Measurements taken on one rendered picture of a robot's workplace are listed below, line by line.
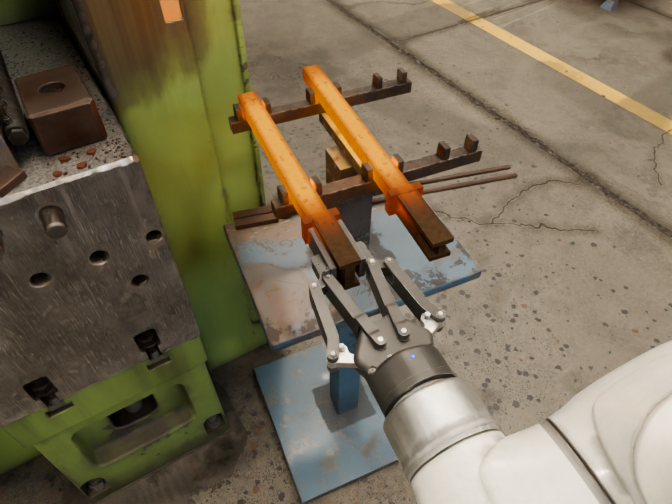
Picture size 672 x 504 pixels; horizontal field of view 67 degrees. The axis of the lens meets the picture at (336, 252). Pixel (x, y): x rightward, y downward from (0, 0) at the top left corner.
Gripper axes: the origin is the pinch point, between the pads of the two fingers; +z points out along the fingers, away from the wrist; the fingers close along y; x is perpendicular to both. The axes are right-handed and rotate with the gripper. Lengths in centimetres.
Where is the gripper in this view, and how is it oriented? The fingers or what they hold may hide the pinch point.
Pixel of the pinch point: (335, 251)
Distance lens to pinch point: 59.5
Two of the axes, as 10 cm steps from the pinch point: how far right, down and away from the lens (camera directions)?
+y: 9.2, -2.9, 2.7
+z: -3.9, -6.8, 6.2
